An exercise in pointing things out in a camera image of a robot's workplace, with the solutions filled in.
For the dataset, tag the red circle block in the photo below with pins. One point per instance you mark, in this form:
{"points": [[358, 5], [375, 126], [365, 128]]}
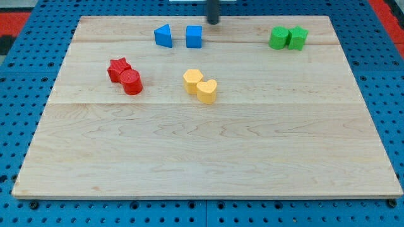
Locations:
{"points": [[131, 82]]}

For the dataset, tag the red star block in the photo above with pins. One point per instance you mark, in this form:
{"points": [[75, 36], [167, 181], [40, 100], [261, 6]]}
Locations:
{"points": [[117, 66]]}

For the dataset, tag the green circle block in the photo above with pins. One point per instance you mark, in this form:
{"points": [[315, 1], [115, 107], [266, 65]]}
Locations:
{"points": [[278, 38]]}

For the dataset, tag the green star block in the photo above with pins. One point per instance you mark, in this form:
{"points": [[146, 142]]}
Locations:
{"points": [[297, 38]]}

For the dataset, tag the yellow heart block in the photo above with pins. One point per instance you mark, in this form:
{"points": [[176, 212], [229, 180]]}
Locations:
{"points": [[207, 91]]}

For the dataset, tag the yellow hexagon block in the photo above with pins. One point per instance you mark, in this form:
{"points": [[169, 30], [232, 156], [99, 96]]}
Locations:
{"points": [[190, 79]]}

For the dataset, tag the wooden board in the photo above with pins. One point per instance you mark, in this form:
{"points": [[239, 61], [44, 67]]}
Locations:
{"points": [[286, 124]]}

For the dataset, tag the blue cube block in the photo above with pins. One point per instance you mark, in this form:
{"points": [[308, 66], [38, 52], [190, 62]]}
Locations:
{"points": [[194, 36]]}

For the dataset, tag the blue triangle block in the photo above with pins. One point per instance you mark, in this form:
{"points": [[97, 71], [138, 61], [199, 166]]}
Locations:
{"points": [[163, 36]]}

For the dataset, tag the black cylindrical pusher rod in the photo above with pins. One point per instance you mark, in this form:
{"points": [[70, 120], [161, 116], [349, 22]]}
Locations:
{"points": [[212, 11]]}

